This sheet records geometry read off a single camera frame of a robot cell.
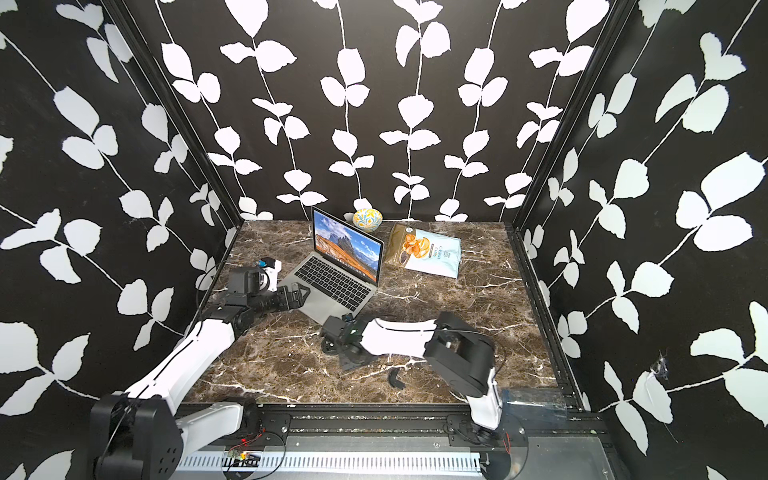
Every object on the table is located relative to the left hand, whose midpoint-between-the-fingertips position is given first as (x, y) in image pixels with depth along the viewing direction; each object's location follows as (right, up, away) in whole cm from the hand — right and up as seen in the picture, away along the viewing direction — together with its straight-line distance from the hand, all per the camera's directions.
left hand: (298, 286), depth 85 cm
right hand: (+15, -21, +1) cm, 26 cm away
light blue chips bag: (+39, +10, +25) cm, 47 cm away
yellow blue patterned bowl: (+17, +23, +36) cm, 46 cm away
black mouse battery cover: (+27, -26, -2) cm, 37 cm away
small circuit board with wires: (-8, -39, -15) cm, 42 cm away
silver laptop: (+10, +3, +19) cm, 22 cm away
